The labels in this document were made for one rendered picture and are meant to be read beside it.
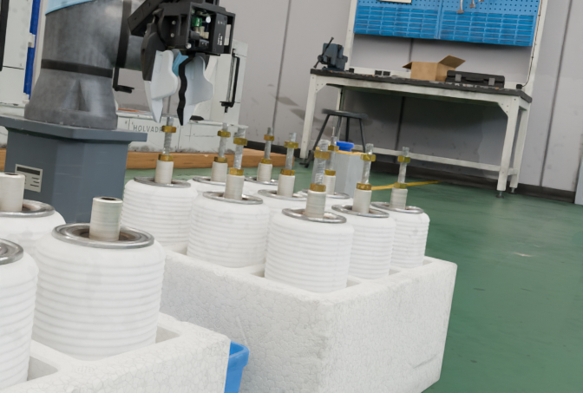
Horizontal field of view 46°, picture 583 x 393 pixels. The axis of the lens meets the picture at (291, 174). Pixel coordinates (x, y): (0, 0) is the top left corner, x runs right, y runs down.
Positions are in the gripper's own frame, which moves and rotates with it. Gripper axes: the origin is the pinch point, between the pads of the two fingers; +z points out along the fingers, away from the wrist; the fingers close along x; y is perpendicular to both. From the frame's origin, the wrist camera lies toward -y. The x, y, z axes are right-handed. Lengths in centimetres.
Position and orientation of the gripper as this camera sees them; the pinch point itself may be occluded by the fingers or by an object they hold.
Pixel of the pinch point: (167, 114)
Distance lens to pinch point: 93.3
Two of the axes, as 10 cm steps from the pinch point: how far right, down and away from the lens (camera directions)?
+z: -1.3, 9.9, 0.8
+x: 7.2, 0.4, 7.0
